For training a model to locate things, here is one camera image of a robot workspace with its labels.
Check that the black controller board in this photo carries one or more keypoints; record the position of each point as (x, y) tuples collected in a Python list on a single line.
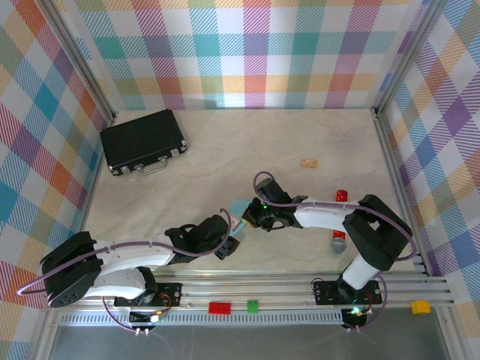
[(356, 317), (142, 318)]

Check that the green toy brick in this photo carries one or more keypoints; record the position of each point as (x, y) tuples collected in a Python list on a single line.
[(252, 306)]

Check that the light blue cloth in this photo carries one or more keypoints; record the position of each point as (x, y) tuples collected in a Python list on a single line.
[(237, 206)]

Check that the red toy brick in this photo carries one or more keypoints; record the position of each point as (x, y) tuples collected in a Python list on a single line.
[(219, 307)]

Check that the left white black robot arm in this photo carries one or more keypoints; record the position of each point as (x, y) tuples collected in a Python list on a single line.
[(131, 258)]

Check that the red microphone with silver head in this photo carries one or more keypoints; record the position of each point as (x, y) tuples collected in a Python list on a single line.
[(338, 245)]

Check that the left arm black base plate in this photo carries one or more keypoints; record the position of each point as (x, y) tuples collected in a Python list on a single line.
[(172, 292)]

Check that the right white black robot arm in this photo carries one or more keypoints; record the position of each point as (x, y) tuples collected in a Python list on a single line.
[(378, 236)]

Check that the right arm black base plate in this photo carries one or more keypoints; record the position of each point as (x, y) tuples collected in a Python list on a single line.
[(324, 292)]

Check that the aluminium mounting rail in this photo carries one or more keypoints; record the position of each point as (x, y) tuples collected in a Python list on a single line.
[(262, 290)]

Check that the aluminium frame post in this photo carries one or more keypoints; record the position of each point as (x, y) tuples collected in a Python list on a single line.
[(79, 56), (407, 56)]

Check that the yellow toy brick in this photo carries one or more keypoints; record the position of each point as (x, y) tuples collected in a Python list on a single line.
[(420, 307)]

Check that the aluminium side rail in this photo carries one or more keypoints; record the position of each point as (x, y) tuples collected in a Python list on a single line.
[(395, 187)]

